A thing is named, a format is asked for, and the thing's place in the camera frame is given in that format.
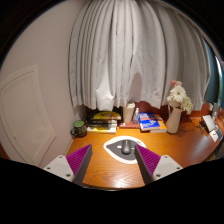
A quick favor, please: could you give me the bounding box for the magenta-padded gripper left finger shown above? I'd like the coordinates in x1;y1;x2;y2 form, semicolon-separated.
43;143;94;186

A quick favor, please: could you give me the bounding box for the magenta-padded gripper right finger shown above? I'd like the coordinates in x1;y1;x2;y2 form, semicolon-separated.
134;143;184;186

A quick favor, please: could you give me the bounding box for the dark grey computer mouse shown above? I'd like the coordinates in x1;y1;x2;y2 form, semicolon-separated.
120;139;132;155

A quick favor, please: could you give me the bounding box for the white and grey mouse pad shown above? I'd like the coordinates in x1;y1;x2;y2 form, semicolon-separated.
102;135;148;165

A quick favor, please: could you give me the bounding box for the dark mug with green inside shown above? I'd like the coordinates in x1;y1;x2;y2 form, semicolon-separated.
70;119;88;139

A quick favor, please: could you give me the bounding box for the yellow and white book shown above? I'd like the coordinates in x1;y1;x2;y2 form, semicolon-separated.
86;125;118;134

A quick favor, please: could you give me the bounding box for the blue book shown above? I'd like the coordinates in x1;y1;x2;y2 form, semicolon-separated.
137;112;162;131

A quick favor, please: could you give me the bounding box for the dark red book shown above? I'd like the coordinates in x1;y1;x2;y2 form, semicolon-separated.
118;121;141;130

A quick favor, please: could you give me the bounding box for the black and white book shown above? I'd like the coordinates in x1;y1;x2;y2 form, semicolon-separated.
87;122;118;130

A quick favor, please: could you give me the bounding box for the clear spray bottle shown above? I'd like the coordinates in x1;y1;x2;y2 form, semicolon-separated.
132;107;140;126

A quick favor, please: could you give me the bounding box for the thin black book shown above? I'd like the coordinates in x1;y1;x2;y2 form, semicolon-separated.
87;119;118;126

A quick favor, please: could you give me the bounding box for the white jug vase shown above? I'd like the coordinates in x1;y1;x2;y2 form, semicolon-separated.
165;101;183;135

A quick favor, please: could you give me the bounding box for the cream tumbler with lid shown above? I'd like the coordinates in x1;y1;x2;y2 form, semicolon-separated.
122;101;136;124

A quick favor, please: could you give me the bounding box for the black and yellow book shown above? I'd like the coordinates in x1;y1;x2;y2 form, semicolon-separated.
87;110;123;122

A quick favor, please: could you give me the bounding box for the dark teal curtain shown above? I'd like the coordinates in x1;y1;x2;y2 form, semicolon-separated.
203;39;221;105

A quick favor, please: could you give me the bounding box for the white pleated curtain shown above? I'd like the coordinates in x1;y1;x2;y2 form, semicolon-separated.
68;0;212;113

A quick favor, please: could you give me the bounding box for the black cable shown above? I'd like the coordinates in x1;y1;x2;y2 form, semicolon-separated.
179;120;202;133

